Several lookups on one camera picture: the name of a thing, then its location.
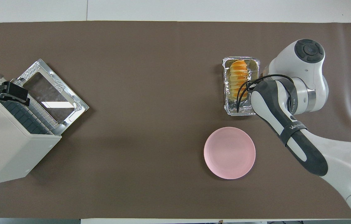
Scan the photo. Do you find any cream toaster oven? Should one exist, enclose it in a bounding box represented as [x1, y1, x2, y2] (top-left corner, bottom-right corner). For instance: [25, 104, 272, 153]
[0, 70, 62, 186]

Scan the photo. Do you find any glass oven door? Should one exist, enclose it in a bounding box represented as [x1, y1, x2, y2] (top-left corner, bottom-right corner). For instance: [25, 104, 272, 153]
[17, 58, 90, 136]

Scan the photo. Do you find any pink round plate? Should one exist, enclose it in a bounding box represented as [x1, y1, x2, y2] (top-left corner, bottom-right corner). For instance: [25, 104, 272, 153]
[204, 127, 256, 180]

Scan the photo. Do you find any oven wire rack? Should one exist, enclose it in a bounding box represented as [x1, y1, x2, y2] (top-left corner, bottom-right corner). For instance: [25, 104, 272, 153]
[1, 90, 61, 136]

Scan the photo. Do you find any aluminium foil tray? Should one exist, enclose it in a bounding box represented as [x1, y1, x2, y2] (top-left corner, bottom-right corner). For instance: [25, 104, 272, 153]
[222, 56, 261, 116]

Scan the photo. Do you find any sliced golden bread loaf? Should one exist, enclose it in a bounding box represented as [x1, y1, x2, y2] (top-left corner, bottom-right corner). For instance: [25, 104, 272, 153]
[228, 60, 251, 101]

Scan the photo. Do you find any brown table mat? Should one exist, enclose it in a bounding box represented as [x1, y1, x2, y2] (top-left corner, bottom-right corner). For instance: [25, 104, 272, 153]
[0, 21, 351, 219]

